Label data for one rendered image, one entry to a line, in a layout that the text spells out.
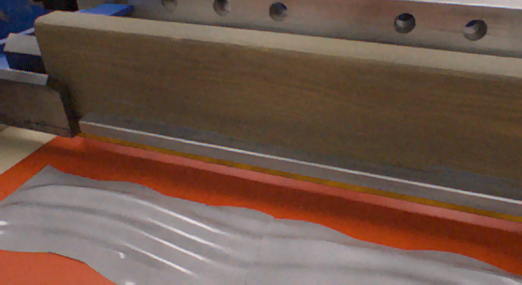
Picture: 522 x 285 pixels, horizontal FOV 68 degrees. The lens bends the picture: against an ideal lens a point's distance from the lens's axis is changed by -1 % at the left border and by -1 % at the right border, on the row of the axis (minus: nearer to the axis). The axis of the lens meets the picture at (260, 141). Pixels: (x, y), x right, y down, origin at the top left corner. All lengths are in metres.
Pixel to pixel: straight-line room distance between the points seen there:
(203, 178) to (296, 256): 0.10
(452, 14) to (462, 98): 0.23
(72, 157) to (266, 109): 0.17
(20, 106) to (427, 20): 0.38
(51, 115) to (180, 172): 0.10
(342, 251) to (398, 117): 0.08
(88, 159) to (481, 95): 0.27
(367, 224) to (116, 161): 0.19
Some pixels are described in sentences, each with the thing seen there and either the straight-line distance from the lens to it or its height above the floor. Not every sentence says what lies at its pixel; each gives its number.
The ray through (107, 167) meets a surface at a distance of 0.32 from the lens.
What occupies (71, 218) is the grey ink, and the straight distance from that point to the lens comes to 0.27.
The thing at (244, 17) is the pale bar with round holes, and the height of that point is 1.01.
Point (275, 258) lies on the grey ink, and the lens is 0.23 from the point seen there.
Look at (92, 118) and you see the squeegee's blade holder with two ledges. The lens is 0.30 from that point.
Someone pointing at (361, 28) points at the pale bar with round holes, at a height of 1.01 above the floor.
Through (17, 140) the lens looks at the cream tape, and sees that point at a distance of 0.39.
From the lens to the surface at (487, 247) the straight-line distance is 0.28.
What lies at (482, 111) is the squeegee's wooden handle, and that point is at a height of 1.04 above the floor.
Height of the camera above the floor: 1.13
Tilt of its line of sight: 33 degrees down
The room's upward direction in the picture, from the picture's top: straight up
